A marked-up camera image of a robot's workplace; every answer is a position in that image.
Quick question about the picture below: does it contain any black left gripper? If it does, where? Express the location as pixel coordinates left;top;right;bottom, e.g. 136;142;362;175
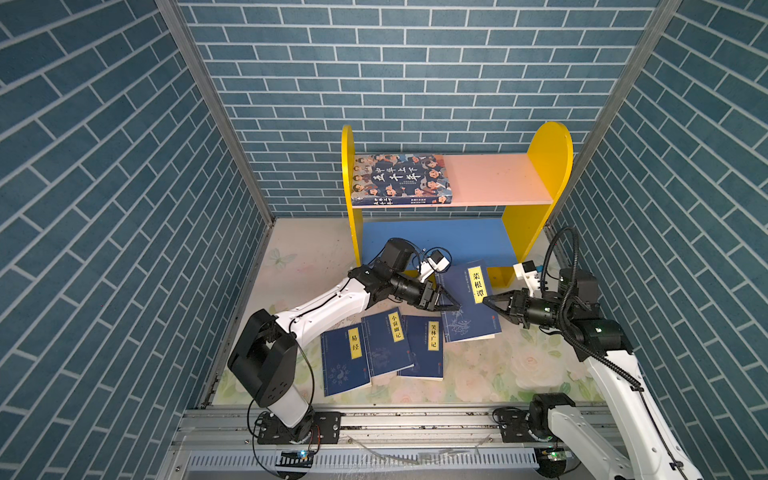
387;274;459;312

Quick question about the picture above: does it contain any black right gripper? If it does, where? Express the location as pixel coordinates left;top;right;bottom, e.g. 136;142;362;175
484;287;571;330

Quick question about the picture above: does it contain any blue book yellow label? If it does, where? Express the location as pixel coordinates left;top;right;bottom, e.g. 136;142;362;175
320;324;371;397
361;308;414;377
437;260;501;343
397;315;444;381

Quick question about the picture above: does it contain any colourful cartoon history book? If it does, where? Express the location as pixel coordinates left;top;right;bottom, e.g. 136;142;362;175
351;154;453;206

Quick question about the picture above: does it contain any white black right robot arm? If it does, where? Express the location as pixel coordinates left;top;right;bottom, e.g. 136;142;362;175
483;289;702;479

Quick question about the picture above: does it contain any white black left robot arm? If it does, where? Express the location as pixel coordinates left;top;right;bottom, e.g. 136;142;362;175
227;238;459;440

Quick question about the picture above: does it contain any yellow pink blue bookshelf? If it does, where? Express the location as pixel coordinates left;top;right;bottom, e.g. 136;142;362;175
341;122;574;286

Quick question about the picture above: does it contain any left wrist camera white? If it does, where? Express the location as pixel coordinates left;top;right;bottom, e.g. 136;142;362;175
418;247;451;283

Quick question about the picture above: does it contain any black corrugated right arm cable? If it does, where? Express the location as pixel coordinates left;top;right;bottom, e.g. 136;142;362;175
538;225;644;391

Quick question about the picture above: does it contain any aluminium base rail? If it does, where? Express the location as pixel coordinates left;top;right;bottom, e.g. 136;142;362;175
158;403;685;480

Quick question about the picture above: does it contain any right aluminium corner post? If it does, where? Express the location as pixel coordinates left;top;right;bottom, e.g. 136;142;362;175
545;0;682;239

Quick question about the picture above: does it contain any aluminium corner post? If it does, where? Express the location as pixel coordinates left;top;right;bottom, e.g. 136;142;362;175
156;0;275;229
545;0;682;239

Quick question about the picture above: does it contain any left aluminium corner post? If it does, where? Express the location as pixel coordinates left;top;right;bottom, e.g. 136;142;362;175
156;0;275;229

